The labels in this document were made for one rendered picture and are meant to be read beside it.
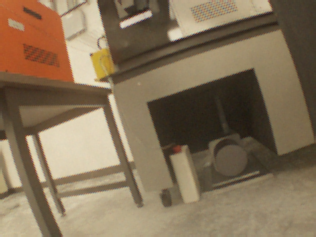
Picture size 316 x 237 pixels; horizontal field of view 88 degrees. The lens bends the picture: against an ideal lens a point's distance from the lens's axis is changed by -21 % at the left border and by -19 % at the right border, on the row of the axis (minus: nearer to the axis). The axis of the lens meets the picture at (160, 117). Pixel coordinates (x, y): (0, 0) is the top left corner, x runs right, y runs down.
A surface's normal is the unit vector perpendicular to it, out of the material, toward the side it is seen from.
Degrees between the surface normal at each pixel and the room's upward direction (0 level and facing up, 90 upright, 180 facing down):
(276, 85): 90
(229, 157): 90
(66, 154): 90
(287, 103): 90
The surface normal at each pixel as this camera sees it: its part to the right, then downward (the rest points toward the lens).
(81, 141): -0.21, 0.06
